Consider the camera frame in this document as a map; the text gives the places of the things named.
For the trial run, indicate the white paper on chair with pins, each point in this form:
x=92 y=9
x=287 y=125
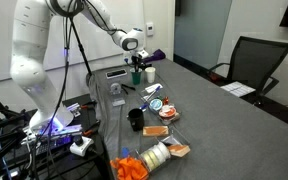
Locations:
x=238 y=89

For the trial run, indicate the black camera tripod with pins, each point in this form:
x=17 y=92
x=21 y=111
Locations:
x=81 y=49

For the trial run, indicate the blue marker pen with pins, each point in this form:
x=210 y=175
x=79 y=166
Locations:
x=156 y=90

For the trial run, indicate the black mug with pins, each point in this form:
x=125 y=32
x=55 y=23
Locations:
x=136 y=118

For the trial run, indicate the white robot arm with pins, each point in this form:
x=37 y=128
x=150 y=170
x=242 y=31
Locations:
x=31 y=47

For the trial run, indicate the clear organizer box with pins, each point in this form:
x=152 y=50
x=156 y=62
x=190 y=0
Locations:
x=176 y=143

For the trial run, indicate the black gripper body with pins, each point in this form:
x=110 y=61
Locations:
x=136 y=57

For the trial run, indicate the clear plastic tray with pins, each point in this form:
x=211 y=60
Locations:
x=158 y=95

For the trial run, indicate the white paper cup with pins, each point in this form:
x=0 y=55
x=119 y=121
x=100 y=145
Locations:
x=150 y=74

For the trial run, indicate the white card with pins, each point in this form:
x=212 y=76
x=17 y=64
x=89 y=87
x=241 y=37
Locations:
x=153 y=87

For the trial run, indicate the red gift bow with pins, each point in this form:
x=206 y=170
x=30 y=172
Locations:
x=165 y=101

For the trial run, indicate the wall thermostat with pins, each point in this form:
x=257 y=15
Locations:
x=150 y=29

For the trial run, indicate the white ribbon rolls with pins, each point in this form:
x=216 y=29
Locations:
x=155 y=156

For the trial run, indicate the white emergency stop button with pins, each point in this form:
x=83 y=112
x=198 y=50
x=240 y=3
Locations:
x=80 y=145

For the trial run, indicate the orange ribbon spool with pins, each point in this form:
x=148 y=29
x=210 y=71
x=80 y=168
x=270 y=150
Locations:
x=167 y=111

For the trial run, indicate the orange cloth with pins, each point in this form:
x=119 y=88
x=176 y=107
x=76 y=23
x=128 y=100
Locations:
x=129 y=168

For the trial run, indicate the green plastic cup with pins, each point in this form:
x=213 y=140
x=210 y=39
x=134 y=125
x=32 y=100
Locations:
x=136 y=76

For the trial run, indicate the black mesh office chair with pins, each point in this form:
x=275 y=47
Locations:
x=252 y=63

